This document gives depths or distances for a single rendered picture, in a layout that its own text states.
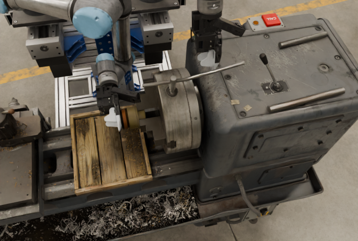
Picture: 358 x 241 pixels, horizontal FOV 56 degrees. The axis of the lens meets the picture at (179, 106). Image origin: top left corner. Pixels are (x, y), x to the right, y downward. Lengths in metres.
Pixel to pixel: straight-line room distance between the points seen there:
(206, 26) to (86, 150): 0.75
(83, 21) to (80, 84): 1.39
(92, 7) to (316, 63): 0.80
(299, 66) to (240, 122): 0.33
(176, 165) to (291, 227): 1.15
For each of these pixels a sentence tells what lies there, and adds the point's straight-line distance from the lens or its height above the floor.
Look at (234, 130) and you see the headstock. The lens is 1.09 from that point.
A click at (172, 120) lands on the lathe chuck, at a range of 1.14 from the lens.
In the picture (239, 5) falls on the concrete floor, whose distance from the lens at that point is 3.48.
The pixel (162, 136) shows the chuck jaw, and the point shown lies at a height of 1.12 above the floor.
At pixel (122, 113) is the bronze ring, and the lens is 1.25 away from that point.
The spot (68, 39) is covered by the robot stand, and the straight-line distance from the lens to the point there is 1.66.
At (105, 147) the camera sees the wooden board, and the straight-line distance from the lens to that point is 1.45.
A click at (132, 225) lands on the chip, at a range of 1.64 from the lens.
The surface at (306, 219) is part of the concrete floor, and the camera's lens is 2.41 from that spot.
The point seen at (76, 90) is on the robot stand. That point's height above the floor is 0.21.
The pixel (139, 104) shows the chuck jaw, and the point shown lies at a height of 1.14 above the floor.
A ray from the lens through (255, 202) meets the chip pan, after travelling 1.76.
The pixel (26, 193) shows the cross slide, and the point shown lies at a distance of 1.36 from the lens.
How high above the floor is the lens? 2.17
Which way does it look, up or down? 56 degrees down
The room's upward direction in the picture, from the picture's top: 4 degrees clockwise
